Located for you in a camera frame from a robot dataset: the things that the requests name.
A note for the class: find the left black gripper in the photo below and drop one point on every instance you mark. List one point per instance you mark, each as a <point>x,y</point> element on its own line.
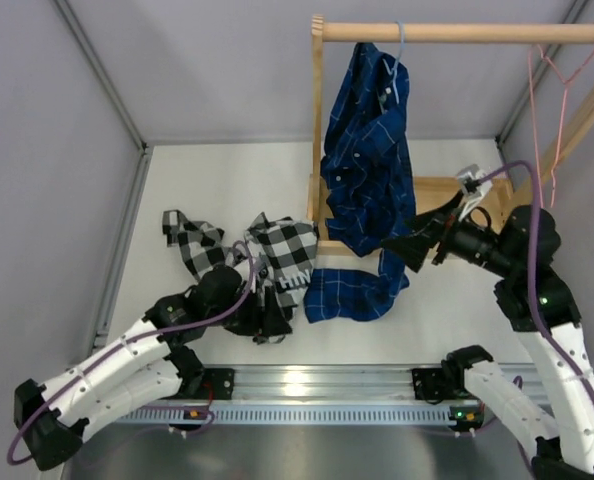
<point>266,322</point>

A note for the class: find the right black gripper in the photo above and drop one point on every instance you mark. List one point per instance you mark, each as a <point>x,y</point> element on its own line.
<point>412,250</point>

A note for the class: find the black white checkered shirt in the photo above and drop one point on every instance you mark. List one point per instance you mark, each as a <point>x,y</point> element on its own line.
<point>281,253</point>

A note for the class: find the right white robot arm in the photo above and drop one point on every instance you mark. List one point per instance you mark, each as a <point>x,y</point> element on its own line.
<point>543,314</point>

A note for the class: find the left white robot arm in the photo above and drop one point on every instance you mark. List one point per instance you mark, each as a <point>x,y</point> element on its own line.
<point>149,362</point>

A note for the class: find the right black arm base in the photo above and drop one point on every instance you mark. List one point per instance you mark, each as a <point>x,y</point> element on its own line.
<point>434,385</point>

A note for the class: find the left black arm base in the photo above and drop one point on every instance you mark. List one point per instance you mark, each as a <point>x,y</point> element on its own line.
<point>212,382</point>

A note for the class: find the blue plaid shirt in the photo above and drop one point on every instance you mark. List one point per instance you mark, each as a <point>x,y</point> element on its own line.
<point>368,173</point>

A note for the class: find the wooden clothes rack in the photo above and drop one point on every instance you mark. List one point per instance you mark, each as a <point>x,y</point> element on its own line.
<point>569,135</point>

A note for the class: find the aluminium mounting rail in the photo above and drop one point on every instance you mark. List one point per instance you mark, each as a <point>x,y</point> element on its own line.
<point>257,384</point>

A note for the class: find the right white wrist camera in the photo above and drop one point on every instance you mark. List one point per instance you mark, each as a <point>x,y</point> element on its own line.
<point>474,188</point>

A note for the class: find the blue wire hanger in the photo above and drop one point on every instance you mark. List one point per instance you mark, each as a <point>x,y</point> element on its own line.
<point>393,69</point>

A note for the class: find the slotted grey cable duct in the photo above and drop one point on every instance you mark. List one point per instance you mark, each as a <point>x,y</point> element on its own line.
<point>293,414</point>

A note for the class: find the right aluminium frame post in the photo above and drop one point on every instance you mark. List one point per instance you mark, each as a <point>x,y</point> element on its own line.
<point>572,15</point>

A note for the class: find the aluminium frame post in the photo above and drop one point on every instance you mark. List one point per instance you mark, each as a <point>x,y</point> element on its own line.
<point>572,15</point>
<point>78,32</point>

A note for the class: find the left aluminium frame post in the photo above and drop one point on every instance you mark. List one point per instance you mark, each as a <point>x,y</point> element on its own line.
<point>78,32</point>

